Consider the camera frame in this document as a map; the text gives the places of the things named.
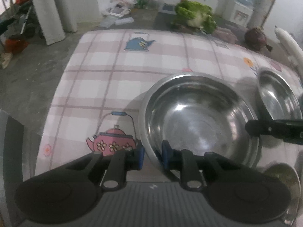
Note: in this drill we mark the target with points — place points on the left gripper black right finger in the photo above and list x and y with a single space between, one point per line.
233 190

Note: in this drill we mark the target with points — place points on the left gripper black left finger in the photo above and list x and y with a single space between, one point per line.
74 189

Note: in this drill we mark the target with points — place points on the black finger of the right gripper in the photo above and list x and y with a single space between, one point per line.
289 131

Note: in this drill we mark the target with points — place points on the small steel plate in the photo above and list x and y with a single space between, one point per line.
274 97

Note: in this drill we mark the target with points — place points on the large steel basin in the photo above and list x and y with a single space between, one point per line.
200 113

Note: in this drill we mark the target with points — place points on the dark red cabbage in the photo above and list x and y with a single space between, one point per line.
256 39

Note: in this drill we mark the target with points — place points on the white water dispenser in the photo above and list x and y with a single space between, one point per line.
239 14

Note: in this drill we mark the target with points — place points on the rolled patterned mat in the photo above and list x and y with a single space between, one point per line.
262 9

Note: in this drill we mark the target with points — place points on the green leafy cabbage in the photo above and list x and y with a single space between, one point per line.
195 15

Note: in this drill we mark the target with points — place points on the plastic bags clutter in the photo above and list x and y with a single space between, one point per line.
114 11

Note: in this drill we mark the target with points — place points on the white grey curtain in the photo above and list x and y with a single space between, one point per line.
57 17

